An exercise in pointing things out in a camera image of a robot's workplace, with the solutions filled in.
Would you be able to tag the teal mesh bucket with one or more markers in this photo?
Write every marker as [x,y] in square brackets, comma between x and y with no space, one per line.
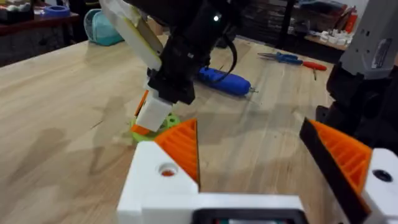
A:
[101,29]

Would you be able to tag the heap of white blocks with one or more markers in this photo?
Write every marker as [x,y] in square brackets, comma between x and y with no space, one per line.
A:
[336,36]

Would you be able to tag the orange bottle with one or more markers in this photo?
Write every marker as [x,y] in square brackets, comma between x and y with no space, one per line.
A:
[351,21]

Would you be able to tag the pale flat wrist plate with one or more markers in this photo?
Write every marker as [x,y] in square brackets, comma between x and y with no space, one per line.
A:
[136,37]

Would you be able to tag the green disc with holes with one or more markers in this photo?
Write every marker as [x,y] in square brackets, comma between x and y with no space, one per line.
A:
[169,122]

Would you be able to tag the dark red side table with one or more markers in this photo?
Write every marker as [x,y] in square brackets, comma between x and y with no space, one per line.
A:
[34,34]

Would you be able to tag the blue electric screwdriver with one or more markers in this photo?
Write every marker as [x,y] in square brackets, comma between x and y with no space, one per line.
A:
[225,81]

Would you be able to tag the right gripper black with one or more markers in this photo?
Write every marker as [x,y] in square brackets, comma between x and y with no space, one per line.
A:
[186,53]

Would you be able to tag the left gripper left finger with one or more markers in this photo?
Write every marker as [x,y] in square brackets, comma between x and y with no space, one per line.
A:
[146,183]

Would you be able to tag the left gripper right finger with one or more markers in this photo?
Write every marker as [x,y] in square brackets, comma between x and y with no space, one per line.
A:
[348,161]

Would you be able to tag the blue tape roll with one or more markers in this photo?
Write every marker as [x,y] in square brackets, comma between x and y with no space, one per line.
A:
[57,11]

